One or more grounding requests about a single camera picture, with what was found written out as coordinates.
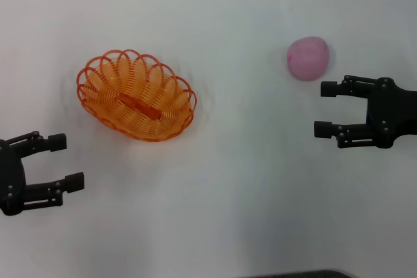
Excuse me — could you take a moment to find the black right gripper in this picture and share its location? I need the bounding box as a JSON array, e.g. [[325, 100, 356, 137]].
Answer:
[[314, 75, 417, 149]]

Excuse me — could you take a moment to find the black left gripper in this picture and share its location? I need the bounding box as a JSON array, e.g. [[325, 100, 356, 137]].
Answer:
[[0, 131, 86, 217]]

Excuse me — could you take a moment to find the pink soft toy peach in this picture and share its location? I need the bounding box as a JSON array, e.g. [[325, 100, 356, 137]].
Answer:
[[287, 36, 330, 81]]

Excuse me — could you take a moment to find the orange plastic wire basket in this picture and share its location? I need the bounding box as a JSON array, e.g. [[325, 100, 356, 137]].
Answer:
[[76, 48, 199, 142]]

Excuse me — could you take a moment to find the black robot chest cover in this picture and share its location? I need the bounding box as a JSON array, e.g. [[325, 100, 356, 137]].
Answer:
[[244, 268, 362, 278]]

